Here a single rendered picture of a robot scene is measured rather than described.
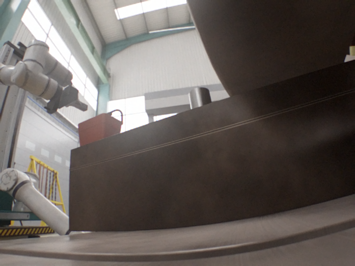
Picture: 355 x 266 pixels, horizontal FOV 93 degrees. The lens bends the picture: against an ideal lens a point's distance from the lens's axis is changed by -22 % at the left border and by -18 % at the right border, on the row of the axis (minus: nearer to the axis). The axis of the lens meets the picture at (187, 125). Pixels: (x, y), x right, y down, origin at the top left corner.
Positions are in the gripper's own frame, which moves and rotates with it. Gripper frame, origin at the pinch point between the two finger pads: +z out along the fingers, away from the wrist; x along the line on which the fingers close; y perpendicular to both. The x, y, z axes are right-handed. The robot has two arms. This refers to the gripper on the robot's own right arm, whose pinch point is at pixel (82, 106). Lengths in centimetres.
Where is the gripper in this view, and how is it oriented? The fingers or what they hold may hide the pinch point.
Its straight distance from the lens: 101.6
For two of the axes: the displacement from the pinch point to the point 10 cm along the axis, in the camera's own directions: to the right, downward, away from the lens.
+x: -9.1, 2.7, 3.2
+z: 3.9, 3.2, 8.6
